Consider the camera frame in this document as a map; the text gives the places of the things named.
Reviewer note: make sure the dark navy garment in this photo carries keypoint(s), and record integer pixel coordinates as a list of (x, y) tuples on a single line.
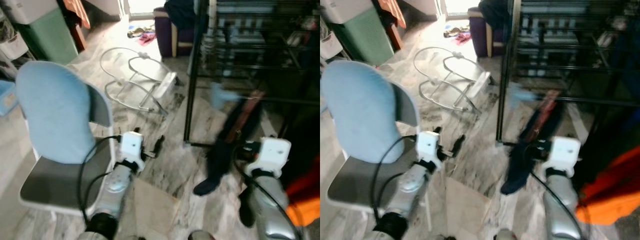
[(520, 165), (220, 160)]

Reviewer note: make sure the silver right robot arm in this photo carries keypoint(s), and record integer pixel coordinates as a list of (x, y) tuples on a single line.
[(560, 210), (267, 205)]

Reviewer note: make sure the light blue cloth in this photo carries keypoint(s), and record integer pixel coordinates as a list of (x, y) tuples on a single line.
[(220, 95), (520, 95)]

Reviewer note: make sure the black clothes drying rack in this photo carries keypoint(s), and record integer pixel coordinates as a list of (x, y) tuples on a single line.
[(194, 75), (506, 75)]

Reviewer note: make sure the orange shirt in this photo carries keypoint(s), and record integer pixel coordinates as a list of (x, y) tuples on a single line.
[(610, 195), (305, 210)]

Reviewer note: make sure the white folding chair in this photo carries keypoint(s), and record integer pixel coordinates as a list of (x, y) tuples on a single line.
[(55, 180), (360, 185)]

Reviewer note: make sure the right robot leg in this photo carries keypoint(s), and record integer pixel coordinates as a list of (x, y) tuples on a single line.
[(200, 236), (505, 236)]

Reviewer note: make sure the light blue cushion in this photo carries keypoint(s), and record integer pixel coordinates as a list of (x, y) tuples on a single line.
[(55, 110), (360, 110)]

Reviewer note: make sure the pink cloth pile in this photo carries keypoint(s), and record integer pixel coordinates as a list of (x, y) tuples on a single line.
[(461, 37), (145, 37)]

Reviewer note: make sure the white basket shelf unit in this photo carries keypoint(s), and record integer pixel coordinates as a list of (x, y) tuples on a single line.
[(330, 47), (12, 45)]

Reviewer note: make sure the dark clothes pile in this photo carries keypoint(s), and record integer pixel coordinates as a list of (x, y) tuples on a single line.
[(492, 12), (180, 15)]

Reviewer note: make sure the green white air cooler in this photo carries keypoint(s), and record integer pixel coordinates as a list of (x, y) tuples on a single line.
[(47, 35), (367, 37)]

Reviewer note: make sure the brown wooden cabinet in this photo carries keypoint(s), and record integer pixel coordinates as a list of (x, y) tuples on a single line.
[(392, 12), (77, 15)]

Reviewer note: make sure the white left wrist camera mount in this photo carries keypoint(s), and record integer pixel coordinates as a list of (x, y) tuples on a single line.
[(428, 145), (132, 145)]

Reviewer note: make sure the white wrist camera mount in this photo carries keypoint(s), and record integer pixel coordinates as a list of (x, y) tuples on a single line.
[(272, 152), (565, 150), (132, 145), (428, 145)]

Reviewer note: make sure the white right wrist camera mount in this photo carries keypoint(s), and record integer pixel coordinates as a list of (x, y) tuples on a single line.
[(565, 150), (272, 152)]

